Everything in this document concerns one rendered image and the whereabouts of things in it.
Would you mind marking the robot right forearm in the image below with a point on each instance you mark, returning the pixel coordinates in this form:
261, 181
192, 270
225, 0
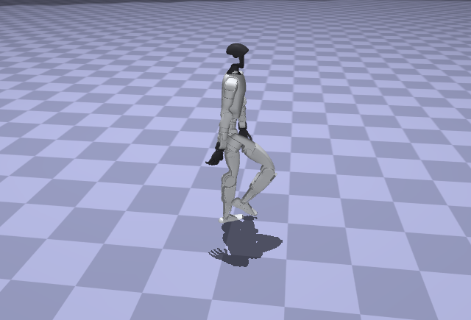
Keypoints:
224, 126

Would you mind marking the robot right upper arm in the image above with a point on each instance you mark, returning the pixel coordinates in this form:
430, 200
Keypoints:
230, 88

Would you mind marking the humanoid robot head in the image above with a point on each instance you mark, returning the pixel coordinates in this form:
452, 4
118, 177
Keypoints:
237, 50

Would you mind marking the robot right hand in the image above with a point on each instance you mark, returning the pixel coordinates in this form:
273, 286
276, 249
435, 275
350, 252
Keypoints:
217, 156

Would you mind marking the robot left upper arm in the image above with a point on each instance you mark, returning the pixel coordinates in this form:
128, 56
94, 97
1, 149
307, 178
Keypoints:
245, 101

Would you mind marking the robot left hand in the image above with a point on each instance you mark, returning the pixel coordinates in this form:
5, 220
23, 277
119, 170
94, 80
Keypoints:
244, 132

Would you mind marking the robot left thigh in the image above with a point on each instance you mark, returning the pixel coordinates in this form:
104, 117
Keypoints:
233, 161

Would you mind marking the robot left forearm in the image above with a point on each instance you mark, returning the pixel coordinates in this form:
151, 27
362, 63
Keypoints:
242, 118

